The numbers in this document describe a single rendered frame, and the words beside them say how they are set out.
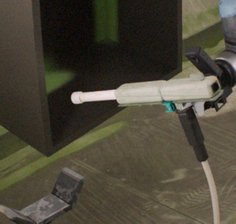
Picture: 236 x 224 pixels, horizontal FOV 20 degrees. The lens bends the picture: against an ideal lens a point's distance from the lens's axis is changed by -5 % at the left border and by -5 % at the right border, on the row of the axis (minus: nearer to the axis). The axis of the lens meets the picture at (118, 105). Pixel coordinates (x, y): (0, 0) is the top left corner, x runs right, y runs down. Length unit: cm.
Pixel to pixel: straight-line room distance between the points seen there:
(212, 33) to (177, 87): 192
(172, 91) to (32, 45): 39
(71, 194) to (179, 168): 196
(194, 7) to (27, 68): 177
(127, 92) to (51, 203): 111
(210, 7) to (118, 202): 144
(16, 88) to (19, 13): 26
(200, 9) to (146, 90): 187
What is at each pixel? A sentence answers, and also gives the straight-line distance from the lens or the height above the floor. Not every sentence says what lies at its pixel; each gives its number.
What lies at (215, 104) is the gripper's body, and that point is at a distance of 164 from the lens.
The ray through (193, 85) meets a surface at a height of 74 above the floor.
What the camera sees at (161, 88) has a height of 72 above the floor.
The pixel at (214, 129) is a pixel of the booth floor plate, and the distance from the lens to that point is 271.
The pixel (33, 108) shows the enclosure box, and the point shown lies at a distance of 184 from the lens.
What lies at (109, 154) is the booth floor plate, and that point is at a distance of 268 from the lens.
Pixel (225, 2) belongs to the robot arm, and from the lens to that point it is 173.
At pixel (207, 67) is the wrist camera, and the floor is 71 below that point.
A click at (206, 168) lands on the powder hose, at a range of 165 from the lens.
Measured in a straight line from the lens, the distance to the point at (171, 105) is 158.
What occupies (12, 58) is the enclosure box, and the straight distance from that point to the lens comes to 182.
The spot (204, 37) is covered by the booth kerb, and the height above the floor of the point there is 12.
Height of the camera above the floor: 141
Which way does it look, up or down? 27 degrees down
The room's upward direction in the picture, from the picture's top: 12 degrees counter-clockwise
